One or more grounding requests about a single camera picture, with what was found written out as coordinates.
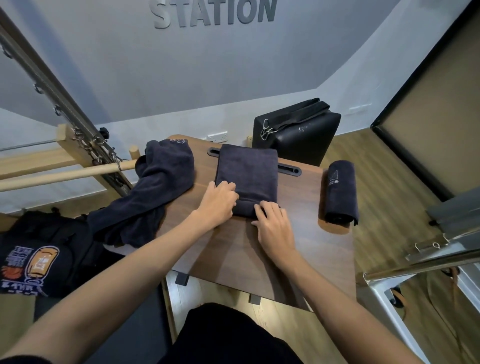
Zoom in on person's left hand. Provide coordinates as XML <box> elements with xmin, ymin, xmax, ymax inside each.
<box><xmin>193</xmin><ymin>181</ymin><xmax>240</xmax><ymax>230</ymax></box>

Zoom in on person's right hand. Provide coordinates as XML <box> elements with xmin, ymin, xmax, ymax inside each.
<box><xmin>250</xmin><ymin>200</ymin><xmax>301</xmax><ymax>271</ymax></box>

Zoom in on dark navy towel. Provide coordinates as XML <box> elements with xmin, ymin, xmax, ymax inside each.
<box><xmin>214</xmin><ymin>143</ymin><xmax>280</xmax><ymax>220</ymax></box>
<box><xmin>323</xmin><ymin>160</ymin><xmax>360</xmax><ymax>227</ymax></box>
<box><xmin>86</xmin><ymin>138</ymin><xmax>196</xmax><ymax>248</ymax></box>

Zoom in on black printed backpack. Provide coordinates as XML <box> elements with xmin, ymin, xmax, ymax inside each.
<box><xmin>0</xmin><ymin>207</ymin><xmax>112</xmax><ymax>299</ymax></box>

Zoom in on person's right forearm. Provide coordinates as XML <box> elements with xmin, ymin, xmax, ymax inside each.
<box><xmin>286</xmin><ymin>254</ymin><xmax>425</xmax><ymax>364</ymax></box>

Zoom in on person's left forearm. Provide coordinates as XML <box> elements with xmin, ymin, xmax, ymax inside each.
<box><xmin>0</xmin><ymin>213</ymin><xmax>211</xmax><ymax>364</ymax></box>

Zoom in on person's black shorts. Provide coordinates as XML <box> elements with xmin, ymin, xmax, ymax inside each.
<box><xmin>159</xmin><ymin>302</ymin><xmax>305</xmax><ymax>364</ymax></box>

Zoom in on brown wooden side table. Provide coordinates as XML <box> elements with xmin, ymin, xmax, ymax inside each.
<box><xmin>104</xmin><ymin>134</ymin><xmax>357</xmax><ymax>312</ymax></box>

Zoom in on black padded box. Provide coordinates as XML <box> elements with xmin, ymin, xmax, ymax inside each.
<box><xmin>251</xmin><ymin>98</ymin><xmax>342</xmax><ymax>167</ymax></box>

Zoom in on wooden roll bar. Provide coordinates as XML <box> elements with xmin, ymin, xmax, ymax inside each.
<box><xmin>0</xmin><ymin>159</ymin><xmax>138</xmax><ymax>193</ymax></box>

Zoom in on grey panel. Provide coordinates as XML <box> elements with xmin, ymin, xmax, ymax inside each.
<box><xmin>426</xmin><ymin>186</ymin><xmax>480</xmax><ymax>241</ymax></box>

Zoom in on chrome tower pole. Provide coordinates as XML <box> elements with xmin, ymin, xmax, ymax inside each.
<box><xmin>0</xmin><ymin>7</ymin><xmax>134</xmax><ymax>198</ymax></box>

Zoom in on black strap with metal clips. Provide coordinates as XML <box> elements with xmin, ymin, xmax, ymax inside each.
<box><xmin>259</xmin><ymin>98</ymin><xmax>331</xmax><ymax>142</ymax></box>

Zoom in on silver metal frame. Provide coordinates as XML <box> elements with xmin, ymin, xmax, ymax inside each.
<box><xmin>363</xmin><ymin>232</ymin><xmax>480</xmax><ymax>364</ymax></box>

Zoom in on chrome frame pole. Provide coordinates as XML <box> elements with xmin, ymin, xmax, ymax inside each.
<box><xmin>362</xmin><ymin>248</ymin><xmax>480</xmax><ymax>283</ymax></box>

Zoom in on wooden tower frame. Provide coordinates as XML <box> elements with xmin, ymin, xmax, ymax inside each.
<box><xmin>0</xmin><ymin>123</ymin><xmax>141</xmax><ymax>181</ymax></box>

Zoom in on grey wall letters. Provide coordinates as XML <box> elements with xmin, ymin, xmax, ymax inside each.
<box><xmin>149</xmin><ymin>0</ymin><xmax>279</xmax><ymax>30</ymax></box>

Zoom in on brown blind with black frame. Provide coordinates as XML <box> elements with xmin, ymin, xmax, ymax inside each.
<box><xmin>370</xmin><ymin>0</ymin><xmax>480</xmax><ymax>202</ymax></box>

